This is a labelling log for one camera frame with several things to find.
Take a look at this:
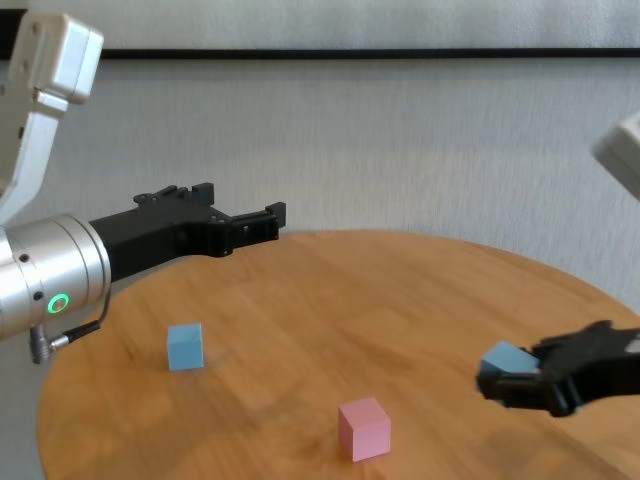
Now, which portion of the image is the pink cube block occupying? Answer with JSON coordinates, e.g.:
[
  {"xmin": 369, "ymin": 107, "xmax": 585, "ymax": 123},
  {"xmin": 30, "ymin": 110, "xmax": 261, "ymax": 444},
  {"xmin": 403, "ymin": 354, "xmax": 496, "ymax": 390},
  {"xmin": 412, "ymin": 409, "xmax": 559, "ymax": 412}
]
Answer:
[{"xmin": 337, "ymin": 397, "xmax": 392, "ymax": 464}]

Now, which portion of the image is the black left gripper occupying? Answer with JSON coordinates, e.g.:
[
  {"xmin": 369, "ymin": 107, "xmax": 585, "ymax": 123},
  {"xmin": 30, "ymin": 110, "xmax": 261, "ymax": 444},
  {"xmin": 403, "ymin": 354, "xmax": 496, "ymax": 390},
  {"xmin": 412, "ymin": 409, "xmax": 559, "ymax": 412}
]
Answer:
[{"xmin": 88, "ymin": 182, "xmax": 288, "ymax": 284}]

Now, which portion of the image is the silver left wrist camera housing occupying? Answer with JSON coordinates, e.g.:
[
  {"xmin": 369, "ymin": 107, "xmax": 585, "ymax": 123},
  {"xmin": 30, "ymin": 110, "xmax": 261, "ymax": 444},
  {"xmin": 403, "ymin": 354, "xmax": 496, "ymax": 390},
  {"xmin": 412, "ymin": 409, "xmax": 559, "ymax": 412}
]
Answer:
[{"xmin": 0, "ymin": 12, "xmax": 105, "ymax": 216}]

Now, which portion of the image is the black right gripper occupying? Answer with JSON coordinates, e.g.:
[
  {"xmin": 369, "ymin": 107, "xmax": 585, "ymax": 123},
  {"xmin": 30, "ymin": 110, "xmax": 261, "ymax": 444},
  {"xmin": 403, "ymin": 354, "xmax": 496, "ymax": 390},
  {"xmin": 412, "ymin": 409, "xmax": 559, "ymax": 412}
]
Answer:
[{"xmin": 474, "ymin": 319, "xmax": 640, "ymax": 417}]

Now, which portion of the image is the blue cube block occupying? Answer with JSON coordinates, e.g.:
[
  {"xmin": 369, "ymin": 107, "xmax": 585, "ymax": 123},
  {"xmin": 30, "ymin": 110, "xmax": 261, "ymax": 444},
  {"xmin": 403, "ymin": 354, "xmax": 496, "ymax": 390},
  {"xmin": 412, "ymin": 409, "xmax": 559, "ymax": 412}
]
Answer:
[
  {"xmin": 166, "ymin": 322, "xmax": 205, "ymax": 372},
  {"xmin": 480, "ymin": 341, "xmax": 540, "ymax": 376}
]

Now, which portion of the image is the black cable with silver plug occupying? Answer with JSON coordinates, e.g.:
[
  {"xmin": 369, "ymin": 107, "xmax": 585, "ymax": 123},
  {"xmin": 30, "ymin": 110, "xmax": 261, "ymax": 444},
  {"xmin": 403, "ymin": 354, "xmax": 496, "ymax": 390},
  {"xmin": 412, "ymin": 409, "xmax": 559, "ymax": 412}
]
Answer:
[{"xmin": 29, "ymin": 287, "xmax": 112, "ymax": 365}]

